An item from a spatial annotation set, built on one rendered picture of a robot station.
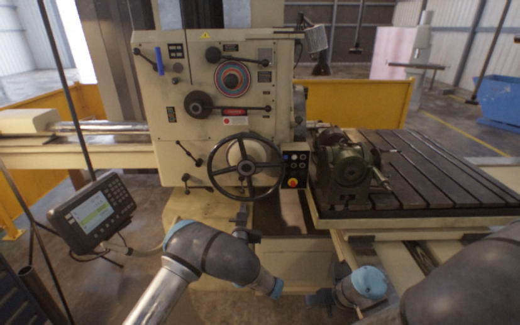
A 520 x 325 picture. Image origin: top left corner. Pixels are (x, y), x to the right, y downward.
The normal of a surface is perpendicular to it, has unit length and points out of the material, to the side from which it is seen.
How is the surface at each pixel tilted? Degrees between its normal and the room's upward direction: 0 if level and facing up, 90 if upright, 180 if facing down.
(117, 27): 90
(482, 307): 54
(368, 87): 90
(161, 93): 90
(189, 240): 28
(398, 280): 0
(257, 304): 0
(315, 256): 90
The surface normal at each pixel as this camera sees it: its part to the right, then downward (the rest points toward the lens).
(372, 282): 0.15, -0.62
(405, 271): 0.00, -0.88
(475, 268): -0.65, -0.70
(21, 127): 0.00, 0.47
